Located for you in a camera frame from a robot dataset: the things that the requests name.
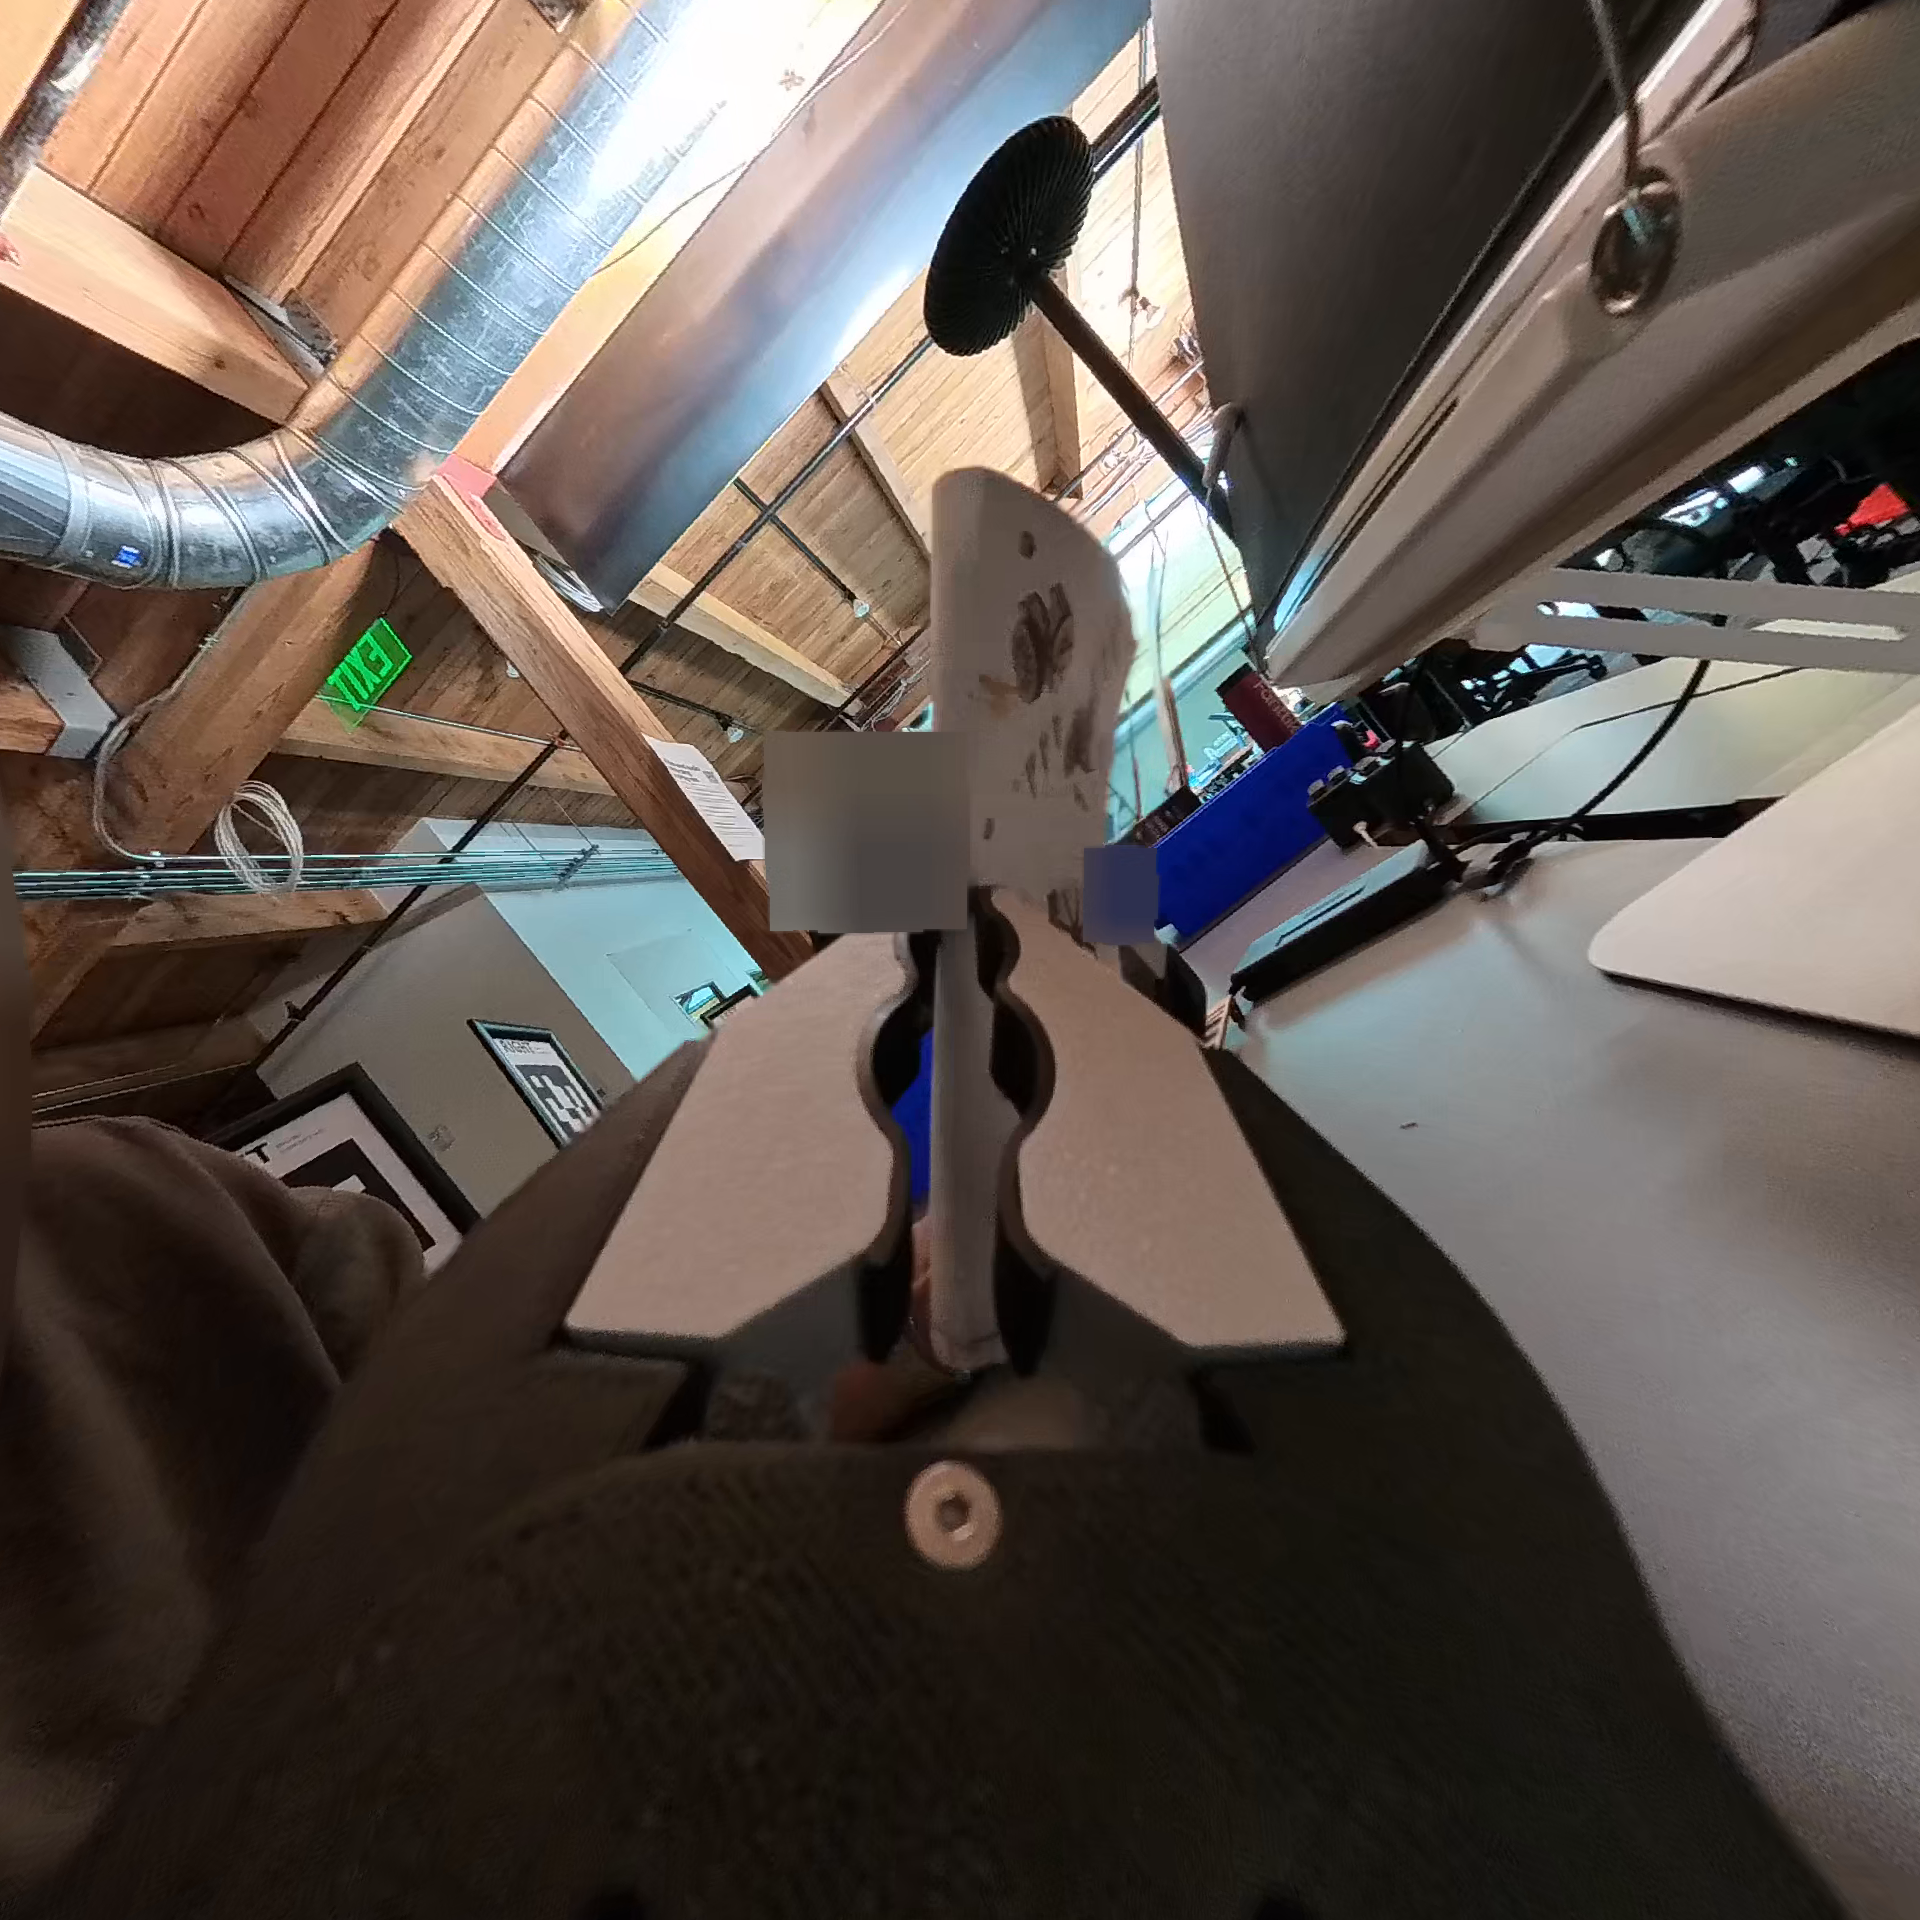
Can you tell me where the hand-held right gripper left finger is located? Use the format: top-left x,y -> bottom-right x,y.
567,933 -> 917,1346

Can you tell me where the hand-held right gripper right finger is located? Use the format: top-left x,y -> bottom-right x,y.
982,901 -> 1345,1374

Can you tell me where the illustrated instruction booklet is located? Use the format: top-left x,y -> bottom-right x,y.
930,469 -> 1138,1374

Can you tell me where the grey desk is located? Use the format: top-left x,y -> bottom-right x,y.
1183,661 -> 1920,1920

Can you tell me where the person's left hand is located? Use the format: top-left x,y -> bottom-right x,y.
829,1332 -> 972,1445

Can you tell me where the small framed poster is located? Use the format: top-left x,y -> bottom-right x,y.
468,1020 -> 610,1152

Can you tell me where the blue plastic bin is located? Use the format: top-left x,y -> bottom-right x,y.
1155,721 -> 1359,942
877,1035 -> 942,1204

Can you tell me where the large framed poster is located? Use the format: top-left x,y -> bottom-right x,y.
211,1065 -> 484,1280

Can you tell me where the white paper notice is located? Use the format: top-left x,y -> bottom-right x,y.
645,736 -> 770,867

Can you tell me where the black power strip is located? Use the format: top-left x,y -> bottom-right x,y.
1306,744 -> 1460,852

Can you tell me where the person's tan sweatshirt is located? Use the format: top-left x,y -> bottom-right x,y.
0,1117 -> 431,1817

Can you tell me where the green exit sign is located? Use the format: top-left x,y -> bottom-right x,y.
321,618 -> 417,732

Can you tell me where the white metal stand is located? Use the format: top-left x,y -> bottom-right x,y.
1267,0 -> 1920,1041

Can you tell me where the black pleated disc lamp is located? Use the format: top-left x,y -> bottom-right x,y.
921,117 -> 1239,530

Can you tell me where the black monitor on stand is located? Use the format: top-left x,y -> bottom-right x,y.
1151,0 -> 1765,634

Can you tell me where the metal cable tray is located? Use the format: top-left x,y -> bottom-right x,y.
15,843 -> 627,906

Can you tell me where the white wire coil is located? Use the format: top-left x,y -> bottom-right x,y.
214,780 -> 308,897

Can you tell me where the black cable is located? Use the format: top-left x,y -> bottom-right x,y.
1441,661 -> 1742,906

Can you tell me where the rectangular metal duct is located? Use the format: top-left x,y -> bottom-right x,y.
495,0 -> 1156,612

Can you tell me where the silver ventilation duct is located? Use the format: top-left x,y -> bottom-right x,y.
0,0 -> 842,597

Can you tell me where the steel security cable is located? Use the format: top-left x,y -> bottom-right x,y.
1591,0 -> 1685,321

